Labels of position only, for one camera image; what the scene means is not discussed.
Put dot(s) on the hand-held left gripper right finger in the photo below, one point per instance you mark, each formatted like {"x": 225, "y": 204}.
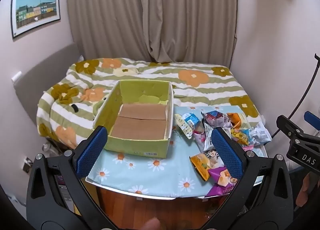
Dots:
{"x": 227, "y": 153}

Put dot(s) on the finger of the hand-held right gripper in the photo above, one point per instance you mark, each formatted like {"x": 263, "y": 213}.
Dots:
{"x": 312, "y": 118}
{"x": 287, "y": 125}

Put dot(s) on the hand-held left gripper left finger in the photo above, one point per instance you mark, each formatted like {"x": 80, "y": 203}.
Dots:
{"x": 91, "y": 151}

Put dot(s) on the orange yellow chip packet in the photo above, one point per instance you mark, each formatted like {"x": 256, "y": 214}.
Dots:
{"x": 203, "y": 163}

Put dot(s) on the purple snack packet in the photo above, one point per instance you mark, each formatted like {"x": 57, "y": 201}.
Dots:
{"x": 221, "y": 181}

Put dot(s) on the white blue snack packet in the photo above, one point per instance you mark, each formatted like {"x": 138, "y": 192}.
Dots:
{"x": 258, "y": 133}

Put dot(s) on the blue red snack packet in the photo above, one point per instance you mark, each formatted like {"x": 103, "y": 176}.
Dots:
{"x": 216, "y": 118}

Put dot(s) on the green cardboard box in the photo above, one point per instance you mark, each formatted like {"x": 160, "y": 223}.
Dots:
{"x": 140, "y": 125}

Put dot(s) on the person's right hand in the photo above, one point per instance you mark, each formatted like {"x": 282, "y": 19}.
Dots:
{"x": 303, "y": 190}

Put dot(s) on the yellow candy packet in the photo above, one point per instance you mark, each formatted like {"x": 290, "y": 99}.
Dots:
{"x": 240, "y": 137}

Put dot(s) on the pale pink snack packet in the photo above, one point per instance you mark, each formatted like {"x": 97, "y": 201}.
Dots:
{"x": 248, "y": 148}

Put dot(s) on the orange snack packet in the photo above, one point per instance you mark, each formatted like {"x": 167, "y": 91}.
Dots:
{"x": 236, "y": 119}

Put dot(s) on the clear glass jar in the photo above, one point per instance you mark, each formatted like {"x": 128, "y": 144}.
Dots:
{"x": 48, "y": 148}

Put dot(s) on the blue yellow snack packet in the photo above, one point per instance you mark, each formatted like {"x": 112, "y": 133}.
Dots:
{"x": 186, "y": 123}

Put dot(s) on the daisy print blue tablecloth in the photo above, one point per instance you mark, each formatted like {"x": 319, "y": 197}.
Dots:
{"x": 155, "y": 170}

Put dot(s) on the striped floral blanket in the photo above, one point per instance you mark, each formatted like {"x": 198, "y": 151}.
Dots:
{"x": 200, "y": 87}

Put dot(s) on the grey bed headboard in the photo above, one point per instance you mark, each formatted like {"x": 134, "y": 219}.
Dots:
{"x": 45, "y": 69}

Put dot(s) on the beige curtain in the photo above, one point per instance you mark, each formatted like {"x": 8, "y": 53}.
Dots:
{"x": 150, "y": 14}

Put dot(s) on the white wall switch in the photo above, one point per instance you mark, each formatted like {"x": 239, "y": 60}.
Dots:
{"x": 16, "y": 76}

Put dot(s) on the framed wall picture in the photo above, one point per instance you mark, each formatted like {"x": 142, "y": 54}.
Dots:
{"x": 35, "y": 9}

